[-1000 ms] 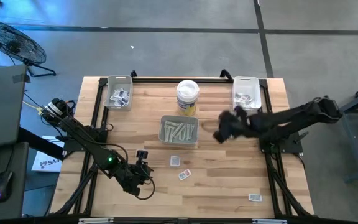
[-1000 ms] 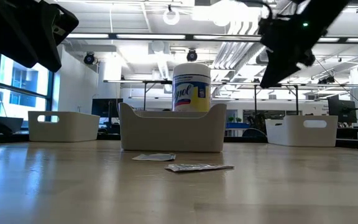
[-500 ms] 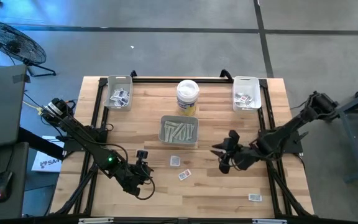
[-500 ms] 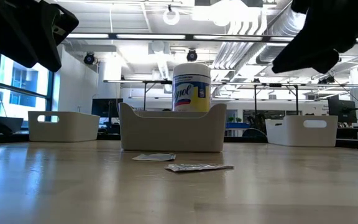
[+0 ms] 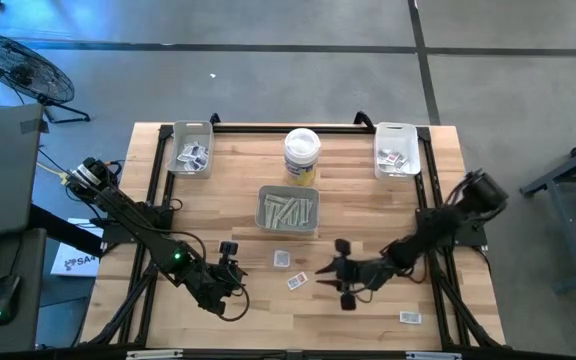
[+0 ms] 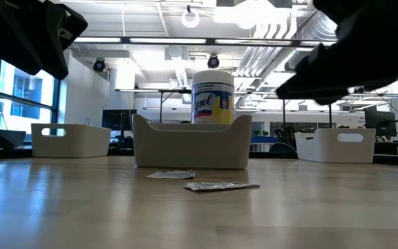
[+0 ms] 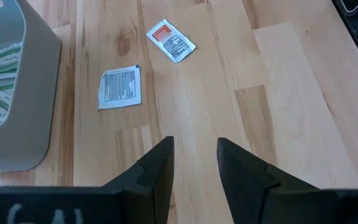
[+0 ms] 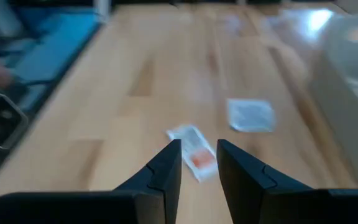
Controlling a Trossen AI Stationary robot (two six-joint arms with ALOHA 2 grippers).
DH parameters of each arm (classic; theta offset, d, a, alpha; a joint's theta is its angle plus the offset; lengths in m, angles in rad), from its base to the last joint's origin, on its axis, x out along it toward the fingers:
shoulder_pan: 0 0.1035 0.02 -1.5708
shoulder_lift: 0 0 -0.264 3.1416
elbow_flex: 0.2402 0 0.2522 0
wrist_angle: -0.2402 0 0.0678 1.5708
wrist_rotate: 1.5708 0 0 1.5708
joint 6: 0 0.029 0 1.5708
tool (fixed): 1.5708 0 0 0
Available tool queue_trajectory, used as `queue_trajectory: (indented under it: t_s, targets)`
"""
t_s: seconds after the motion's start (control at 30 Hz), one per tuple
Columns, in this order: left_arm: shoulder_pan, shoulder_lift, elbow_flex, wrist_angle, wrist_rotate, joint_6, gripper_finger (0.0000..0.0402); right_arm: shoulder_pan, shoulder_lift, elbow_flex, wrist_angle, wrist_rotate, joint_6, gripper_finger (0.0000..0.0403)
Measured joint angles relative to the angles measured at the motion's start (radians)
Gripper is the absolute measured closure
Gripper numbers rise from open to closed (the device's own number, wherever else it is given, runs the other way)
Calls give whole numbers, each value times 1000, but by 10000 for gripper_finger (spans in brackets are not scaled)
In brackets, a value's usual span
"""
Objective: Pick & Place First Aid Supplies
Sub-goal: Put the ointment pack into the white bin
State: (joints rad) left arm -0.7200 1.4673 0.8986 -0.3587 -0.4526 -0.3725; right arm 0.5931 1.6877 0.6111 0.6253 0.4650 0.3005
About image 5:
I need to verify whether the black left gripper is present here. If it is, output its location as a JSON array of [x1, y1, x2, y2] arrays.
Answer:
[[187, 240, 248, 316]]

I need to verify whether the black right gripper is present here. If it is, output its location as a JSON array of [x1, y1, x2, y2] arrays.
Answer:
[[315, 238, 397, 312]]

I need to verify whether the light grey plastic bin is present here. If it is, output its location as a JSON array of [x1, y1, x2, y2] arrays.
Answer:
[[166, 120, 215, 180], [254, 185, 321, 235]]

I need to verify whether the white label strip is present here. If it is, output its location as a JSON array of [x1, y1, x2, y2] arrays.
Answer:
[[126, 349, 184, 360], [405, 350, 463, 360]]

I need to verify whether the yellow white Lysol wipes canister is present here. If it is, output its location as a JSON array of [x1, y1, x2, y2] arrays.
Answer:
[[282, 127, 322, 188]]

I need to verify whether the white paper with logo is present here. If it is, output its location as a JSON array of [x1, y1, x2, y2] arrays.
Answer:
[[49, 216, 104, 279]]

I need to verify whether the white plastic bin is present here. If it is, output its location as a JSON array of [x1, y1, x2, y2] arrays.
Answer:
[[373, 121, 422, 182]]

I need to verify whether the black support bar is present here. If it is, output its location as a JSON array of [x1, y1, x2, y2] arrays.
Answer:
[[27, 203, 107, 259]]

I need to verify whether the dark grey side desk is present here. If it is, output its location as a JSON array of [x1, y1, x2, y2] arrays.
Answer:
[[0, 228, 48, 354]]

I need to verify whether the black computer mouse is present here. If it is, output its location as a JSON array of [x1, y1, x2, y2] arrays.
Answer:
[[0, 273, 23, 327]]

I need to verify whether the blue grey metal stand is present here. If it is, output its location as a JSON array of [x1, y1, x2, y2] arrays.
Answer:
[[519, 127, 576, 294]]

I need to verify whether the grey tape piece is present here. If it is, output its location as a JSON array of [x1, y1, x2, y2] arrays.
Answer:
[[19, 117, 50, 135]]

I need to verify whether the black round floor fan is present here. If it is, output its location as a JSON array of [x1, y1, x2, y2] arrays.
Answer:
[[0, 31, 92, 125]]

